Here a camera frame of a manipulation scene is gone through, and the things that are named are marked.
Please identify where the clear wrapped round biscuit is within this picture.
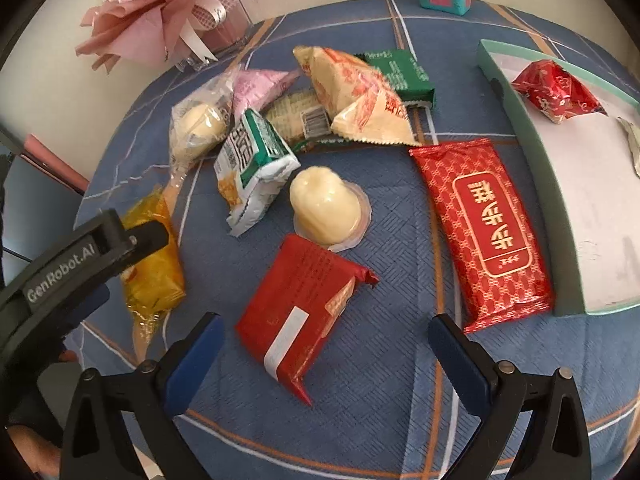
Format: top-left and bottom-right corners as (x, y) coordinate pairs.
(265, 89), (346, 153)

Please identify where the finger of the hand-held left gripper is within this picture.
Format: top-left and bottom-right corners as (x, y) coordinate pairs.
(62, 222), (170, 328)

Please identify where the long red snack packet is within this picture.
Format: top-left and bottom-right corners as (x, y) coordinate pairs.
(409, 138), (556, 335)

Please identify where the green-rimmed white tray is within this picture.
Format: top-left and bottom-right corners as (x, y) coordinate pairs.
(476, 39), (640, 317)

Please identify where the square red snack packet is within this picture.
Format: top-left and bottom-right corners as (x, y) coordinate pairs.
(235, 234), (379, 407)

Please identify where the small red snack packet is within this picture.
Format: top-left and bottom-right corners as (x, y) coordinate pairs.
(511, 59), (608, 125)

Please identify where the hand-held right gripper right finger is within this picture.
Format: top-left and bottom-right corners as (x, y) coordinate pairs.
(427, 312), (608, 480)

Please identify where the pink snack packet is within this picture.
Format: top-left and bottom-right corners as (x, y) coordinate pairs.
(232, 67), (301, 121)

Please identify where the green white snack packet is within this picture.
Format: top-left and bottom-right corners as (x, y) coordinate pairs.
(214, 108), (301, 237)

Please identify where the clear wrapped white pastry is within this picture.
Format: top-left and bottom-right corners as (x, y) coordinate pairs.
(169, 72), (238, 191)

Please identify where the pink furniture edge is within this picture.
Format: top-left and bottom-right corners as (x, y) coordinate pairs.
(22, 134), (91, 196)

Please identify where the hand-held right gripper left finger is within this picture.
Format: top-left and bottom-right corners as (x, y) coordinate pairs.
(60, 312), (226, 480)

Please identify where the silver beige snack packet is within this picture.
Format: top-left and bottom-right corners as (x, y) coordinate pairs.
(617, 116), (640, 178)

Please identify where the clear glass vase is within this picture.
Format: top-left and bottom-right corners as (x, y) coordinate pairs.
(175, 0), (253, 73)

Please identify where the yellow snack packet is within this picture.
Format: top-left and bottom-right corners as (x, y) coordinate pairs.
(120, 187), (187, 356)

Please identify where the pink flower bouquet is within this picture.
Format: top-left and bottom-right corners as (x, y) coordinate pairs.
(75, 0), (288, 73)

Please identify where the cream orange snack packet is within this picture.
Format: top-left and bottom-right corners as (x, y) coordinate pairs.
(292, 46), (420, 147)

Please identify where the white pudding cup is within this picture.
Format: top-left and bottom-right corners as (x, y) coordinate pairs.
(289, 166), (372, 253)

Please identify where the blue plaid tablecloth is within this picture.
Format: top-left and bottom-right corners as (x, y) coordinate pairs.
(62, 0), (640, 480)

